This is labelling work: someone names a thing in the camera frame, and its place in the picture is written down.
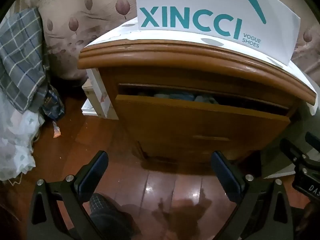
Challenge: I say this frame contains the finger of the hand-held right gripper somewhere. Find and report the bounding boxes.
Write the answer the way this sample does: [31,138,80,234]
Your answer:
[279,138,309,162]

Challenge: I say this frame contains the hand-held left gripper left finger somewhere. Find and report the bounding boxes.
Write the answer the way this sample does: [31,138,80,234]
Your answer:
[26,151,109,240]

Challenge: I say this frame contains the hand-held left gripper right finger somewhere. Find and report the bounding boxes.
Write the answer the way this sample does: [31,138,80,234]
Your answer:
[211,151,293,240]

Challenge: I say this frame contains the wooden drawer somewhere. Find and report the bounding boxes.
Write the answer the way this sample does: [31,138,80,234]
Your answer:
[115,84,292,163]

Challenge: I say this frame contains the blue underwear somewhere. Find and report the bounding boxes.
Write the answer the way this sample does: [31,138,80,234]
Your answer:
[136,91,220,105]

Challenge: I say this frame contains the white shoe box teal print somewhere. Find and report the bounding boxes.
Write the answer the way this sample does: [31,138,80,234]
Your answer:
[135,0,301,67]

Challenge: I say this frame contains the grey box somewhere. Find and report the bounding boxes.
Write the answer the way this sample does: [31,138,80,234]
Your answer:
[260,97,320,179]

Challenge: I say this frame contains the person's leg in dark pants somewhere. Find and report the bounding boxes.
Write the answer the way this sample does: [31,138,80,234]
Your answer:
[89,192,143,240]

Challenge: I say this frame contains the orange wrapper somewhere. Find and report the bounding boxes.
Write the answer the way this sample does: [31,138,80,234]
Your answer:
[51,120,62,138]

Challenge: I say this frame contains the white cardboard box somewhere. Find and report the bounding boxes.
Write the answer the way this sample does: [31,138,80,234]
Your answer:
[80,69,119,120]

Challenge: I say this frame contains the blue snack packet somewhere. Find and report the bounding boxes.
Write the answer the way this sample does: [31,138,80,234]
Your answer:
[41,85,65,120]

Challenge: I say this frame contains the white floral cloth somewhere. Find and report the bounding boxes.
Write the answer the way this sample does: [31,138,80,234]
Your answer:
[0,90,45,180]

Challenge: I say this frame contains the wooden nightstand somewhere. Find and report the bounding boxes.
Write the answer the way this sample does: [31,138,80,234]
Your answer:
[77,41,317,173]

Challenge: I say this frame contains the white dotted cloth cover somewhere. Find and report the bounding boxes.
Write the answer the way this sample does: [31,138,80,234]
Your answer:
[84,16,320,117]

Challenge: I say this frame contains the grey plaid cloth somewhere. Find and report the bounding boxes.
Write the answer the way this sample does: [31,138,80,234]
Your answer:
[0,7,50,113]

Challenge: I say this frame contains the leaf print curtain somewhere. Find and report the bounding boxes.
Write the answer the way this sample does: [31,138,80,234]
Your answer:
[24,0,320,85]

